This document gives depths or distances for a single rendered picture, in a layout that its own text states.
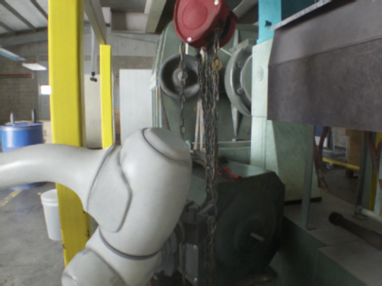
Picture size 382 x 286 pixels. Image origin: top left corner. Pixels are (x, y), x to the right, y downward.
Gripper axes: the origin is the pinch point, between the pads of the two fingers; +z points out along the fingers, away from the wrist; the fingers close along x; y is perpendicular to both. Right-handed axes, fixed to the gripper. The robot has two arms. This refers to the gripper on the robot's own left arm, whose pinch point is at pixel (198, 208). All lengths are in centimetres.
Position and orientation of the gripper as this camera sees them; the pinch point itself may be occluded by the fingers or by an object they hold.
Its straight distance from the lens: 69.1
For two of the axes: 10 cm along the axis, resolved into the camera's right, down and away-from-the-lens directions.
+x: -8.8, -0.6, 4.7
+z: 4.7, -1.2, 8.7
